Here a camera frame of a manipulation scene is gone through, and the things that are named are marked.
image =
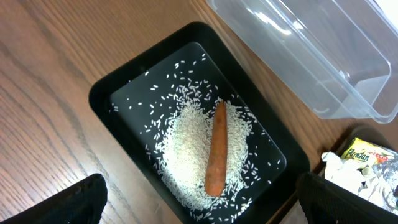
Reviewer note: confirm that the yellow green snack wrapper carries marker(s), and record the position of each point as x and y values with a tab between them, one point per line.
367	154

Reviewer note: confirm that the clear plastic container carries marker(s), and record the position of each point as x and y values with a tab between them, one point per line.
338	56

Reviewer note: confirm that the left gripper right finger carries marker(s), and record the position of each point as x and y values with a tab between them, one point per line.
324	202

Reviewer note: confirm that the pile of white rice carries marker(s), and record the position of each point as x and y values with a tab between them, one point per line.
189	161

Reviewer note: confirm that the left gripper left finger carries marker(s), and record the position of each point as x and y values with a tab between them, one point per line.
82	202

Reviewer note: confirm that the white tissue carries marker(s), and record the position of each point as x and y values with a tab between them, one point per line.
376	184

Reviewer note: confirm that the black rectangular tray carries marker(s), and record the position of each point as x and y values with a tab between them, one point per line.
202	35

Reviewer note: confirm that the orange carrot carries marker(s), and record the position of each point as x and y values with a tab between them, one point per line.
215	177

